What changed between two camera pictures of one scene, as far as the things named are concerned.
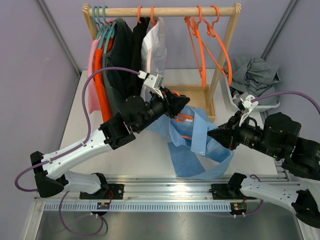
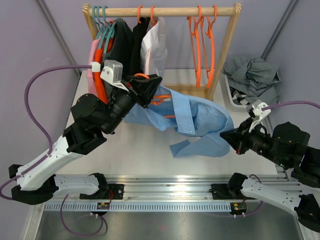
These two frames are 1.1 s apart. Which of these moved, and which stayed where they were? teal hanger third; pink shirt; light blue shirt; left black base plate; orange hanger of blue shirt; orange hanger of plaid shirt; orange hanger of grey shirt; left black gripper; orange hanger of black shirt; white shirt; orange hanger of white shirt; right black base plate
Moved: orange hanger of plaid shirt; orange hanger of blue shirt; orange hanger of grey shirt; light blue shirt; left black gripper
Stayed: teal hanger third; left black base plate; right black base plate; pink shirt; white shirt; orange hanger of black shirt; orange hanger of white shirt
